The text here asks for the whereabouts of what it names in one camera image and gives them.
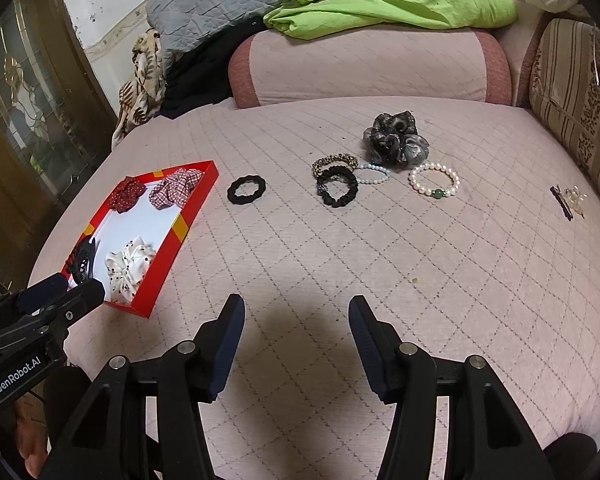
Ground white polka dot scrunchie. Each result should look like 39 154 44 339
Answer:
104 236 157 305

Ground red cardboard box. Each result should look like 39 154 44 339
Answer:
66 160 220 319

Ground plain black hair tie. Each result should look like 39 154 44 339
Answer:
227 175 269 206

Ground red checked scrunchie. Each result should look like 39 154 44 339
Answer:
148 166 204 209

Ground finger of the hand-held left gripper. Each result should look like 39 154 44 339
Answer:
10 272 72 314
27 279 106 332

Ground person's dark pants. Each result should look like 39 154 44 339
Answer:
542 432 600 480

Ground black hair claw clip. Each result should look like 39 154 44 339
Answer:
72 235 102 282

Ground plain green sheet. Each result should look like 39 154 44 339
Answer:
263 0 518 41

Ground wooden door with glass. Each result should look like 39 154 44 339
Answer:
0 0 118 291

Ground pale bead bracelet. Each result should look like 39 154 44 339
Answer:
355 161 392 185

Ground black cloth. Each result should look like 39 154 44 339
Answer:
156 17 268 120

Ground brown striped cushion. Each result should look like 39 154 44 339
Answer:
528 17 600 221

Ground dark red scrunchie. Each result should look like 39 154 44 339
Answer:
107 176 147 214

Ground pink bolster cushion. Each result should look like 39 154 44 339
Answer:
228 26 512 110

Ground pearl bracelet with green bead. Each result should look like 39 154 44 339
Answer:
408 160 460 199

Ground leopard print hair tie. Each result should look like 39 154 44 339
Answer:
313 153 359 179

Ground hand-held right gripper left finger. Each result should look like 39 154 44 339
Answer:
45 294 246 480

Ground beige leaf print cloth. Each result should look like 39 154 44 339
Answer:
111 27 168 150

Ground grey quilted blanket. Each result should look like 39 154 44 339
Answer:
145 0 301 78

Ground pink quilted sofa seat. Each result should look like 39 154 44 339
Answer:
27 0 600 466

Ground white cable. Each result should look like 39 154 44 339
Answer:
590 19 600 89

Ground black hair tie with charm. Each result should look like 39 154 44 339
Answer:
319 165 360 207

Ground grey black organza scrunchie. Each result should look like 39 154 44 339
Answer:
363 110 431 167

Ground person's left hand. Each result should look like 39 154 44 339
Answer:
14 396 48 478

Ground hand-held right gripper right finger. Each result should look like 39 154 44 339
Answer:
348 296 551 480

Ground black hair pin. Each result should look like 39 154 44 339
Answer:
550 185 574 221

